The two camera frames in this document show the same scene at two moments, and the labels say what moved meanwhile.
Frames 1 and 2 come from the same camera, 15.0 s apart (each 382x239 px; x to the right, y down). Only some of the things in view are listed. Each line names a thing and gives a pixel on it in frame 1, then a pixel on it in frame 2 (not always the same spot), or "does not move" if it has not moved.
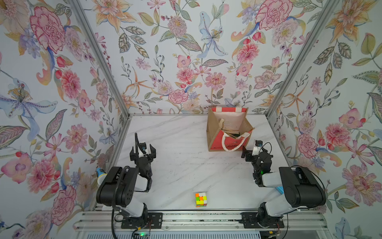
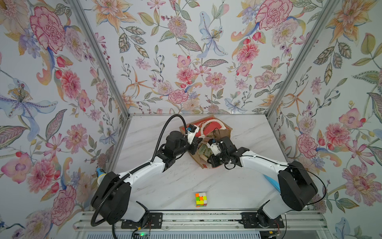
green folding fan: (234, 133) → (204, 150)
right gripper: (249, 155) → (213, 161)
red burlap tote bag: (228, 129) → (212, 128)
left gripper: (152, 155) → (194, 145)
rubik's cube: (201, 199) does not move
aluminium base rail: (85, 221) does not move
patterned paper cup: (101, 175) does not move
